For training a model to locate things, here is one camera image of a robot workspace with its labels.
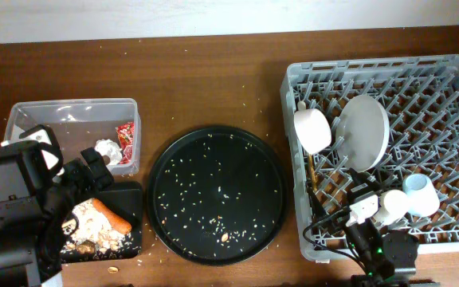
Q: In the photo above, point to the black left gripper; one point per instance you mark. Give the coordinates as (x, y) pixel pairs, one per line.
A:
(88, 185)

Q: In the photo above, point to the white plastic cup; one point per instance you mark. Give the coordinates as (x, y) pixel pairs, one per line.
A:
(393, 205)

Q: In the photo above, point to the orange carrot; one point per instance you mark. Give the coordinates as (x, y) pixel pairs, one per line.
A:
(117, 223)

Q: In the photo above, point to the clear plastic bin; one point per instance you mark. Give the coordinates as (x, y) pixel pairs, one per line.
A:
(79, 124)

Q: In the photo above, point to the red snack wrapper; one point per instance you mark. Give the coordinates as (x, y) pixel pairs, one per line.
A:
(125, 133)

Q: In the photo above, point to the white plastic fork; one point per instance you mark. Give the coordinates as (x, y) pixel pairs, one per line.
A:
(301, 106)

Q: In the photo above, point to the blue plastic cup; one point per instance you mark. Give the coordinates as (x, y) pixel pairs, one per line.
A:
(421, 194)

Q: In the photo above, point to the pile of food scraps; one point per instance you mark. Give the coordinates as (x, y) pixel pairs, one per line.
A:
(88, 232)

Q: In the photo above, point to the grey plastic dishwasher rack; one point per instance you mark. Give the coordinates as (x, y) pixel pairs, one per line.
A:
(421, 98)

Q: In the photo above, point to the white bowl with food scraps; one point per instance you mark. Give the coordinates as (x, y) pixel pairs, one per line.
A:
(312, 130)

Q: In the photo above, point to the wooden chopstick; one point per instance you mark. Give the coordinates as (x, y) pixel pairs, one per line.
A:
(312, 173)

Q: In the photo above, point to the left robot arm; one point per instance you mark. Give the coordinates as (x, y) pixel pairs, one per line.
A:
(35, 200)

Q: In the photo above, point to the grey round plate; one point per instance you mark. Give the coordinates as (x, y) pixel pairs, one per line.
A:
(365, 129)

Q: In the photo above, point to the peanut shell on table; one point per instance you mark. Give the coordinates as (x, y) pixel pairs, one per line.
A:
(113, 269)

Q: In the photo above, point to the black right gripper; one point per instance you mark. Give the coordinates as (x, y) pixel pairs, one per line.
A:
(319, 211)

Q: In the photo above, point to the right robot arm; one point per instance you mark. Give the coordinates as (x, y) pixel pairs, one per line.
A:
(386, 260)

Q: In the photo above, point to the black rectangular tray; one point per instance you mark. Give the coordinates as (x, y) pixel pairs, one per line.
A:
(126, 200)

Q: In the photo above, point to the round black tray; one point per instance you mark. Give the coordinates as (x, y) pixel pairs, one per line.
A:
(217, 196)

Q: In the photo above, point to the white tissue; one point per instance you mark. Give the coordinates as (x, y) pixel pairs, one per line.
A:
(110, 149)

